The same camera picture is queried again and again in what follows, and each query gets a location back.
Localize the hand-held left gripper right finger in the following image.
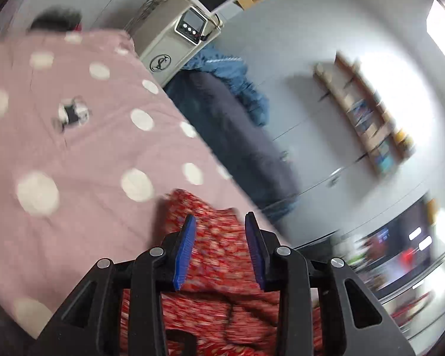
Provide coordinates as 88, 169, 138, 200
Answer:
245, 211, 416, 356

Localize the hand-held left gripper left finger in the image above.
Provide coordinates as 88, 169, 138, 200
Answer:
30, 214, 197, 356

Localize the red floral padded jacket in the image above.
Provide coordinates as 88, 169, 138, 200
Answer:
120, 189, 323, 356

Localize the dark screen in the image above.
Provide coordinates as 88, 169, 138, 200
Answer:
356, 198, 445, 293

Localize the pink polka-dot blanket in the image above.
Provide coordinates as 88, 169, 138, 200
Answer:
0, 30, 282, 338

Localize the blue jacket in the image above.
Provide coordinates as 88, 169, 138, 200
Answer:
182, 42, 271, 127

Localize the row of books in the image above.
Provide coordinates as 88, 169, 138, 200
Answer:
350, 96, 412, 171

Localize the wooden book shelf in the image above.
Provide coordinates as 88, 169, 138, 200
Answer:
313, 52, 416, 175

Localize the white floor-standing machine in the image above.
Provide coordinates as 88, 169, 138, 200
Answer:
128, 0, 223, 86

